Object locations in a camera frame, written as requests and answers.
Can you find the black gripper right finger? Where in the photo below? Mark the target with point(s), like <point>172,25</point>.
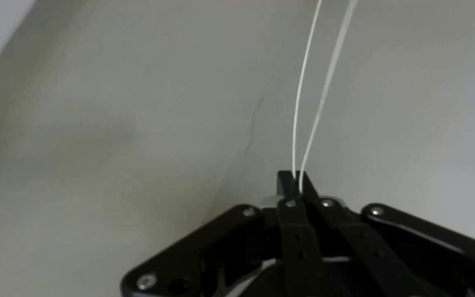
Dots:
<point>392,248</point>

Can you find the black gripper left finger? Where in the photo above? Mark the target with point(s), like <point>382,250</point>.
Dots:
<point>298,248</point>

